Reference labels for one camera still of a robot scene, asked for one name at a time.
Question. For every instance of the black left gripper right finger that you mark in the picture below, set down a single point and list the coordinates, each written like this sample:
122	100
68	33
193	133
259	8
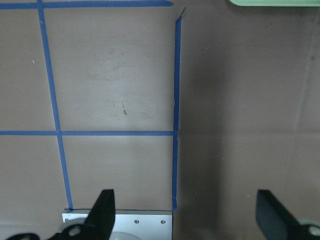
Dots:
275	221

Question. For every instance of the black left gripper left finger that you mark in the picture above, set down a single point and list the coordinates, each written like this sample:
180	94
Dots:
98	224

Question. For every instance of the light green tray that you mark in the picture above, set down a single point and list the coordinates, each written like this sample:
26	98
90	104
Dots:
276	3

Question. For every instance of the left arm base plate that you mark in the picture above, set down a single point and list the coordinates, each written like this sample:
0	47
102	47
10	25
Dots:
133	224

